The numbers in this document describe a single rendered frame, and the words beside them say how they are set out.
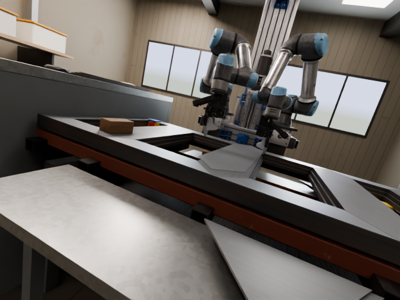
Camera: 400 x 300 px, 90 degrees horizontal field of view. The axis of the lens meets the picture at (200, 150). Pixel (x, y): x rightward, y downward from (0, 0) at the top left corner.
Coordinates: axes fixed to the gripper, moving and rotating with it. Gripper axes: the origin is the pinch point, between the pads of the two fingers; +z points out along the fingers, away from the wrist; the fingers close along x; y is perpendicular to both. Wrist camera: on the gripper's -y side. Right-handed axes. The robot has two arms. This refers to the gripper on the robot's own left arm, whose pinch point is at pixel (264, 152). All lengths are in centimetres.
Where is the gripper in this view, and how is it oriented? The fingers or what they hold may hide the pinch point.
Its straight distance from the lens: 116.7
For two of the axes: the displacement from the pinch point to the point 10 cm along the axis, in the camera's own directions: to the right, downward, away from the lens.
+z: -2.2, 9.5, 2.2
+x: -3.6, 1.3, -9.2
